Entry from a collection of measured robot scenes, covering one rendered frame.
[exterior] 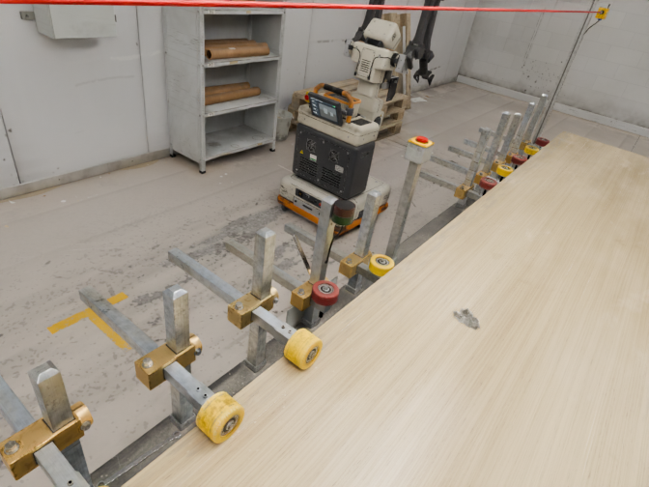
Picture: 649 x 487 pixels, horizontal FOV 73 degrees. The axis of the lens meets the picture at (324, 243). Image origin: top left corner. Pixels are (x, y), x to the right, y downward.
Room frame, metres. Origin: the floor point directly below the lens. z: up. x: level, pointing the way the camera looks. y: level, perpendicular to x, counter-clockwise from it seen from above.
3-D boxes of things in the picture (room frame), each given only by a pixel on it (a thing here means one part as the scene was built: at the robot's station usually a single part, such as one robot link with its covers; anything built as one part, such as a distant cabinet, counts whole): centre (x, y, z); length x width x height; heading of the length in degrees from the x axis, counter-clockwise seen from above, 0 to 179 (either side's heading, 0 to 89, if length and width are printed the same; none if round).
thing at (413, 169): (1.50, -0.27, 0.93); 0.05 x 0.05 x 0.45; 57
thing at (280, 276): (1.11, 0.14, 0.84); 0.43 x 0.03 x 0.04; 57
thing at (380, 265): (1.19, -0.20, 0.85); 0.08 x 0.08 x 0.11
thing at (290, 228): (1.30, -0.03, 0.84); 0.43 x 0.03 x 0.04; 57
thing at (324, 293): (1.00, -0.03, 0.85); 0.08 x 0.08 x 0.11
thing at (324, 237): (1.07, 0.00, 0.93); 0.04 x 0.04 x 0.48; 57
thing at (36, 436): (0.42, 0.42, 0.95); 0.14 x 0.06 x 0.05; 147
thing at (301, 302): (1.05, 0.01, 0.85); 0.14 x 0.06 x 0.05; 147
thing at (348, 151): (3.02, 0.03, 0.59); 0.55 x 0.34 x 0.83; 56
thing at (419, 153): (1.50, -0.27, 1.18); 0.07 x 0.07 x 0.08; 57
